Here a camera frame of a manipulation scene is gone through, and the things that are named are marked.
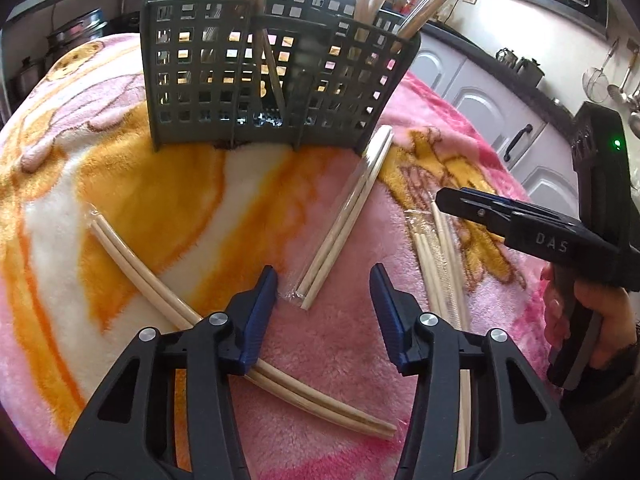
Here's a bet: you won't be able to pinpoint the small steel pot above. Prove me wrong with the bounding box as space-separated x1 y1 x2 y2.
14 57 45 96

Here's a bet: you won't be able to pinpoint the grey plastic cutlery basket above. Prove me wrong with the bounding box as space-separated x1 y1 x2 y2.
140 0 421 157

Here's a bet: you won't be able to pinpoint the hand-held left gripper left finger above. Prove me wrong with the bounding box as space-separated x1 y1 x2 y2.
55 266 278 480

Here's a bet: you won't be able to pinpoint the stacked stainless steel pots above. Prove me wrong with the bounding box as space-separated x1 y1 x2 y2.
46 12 108 56

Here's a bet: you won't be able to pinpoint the hanging metal ladle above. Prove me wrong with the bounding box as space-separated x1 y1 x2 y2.
606 42 640 107

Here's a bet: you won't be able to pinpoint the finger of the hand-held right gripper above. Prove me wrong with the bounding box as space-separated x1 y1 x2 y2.
434 188 517 247
459 186 522 214

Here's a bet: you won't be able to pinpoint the pink printed blanket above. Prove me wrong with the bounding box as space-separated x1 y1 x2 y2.
0 32 566 480

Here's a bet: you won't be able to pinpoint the metal mesh strainer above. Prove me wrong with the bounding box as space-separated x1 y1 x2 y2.
582 37 621 104

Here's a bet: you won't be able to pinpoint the black kitchen countertop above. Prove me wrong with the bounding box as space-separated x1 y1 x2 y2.
420 15 581 126

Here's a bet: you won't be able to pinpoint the person's right hand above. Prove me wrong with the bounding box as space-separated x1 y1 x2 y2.
541 265 640 368

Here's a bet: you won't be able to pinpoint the white kitchen cabinets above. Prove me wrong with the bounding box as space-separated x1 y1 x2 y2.
402 35 583 203

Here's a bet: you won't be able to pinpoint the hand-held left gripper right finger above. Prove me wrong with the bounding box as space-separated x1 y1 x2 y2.
370 262 586 480

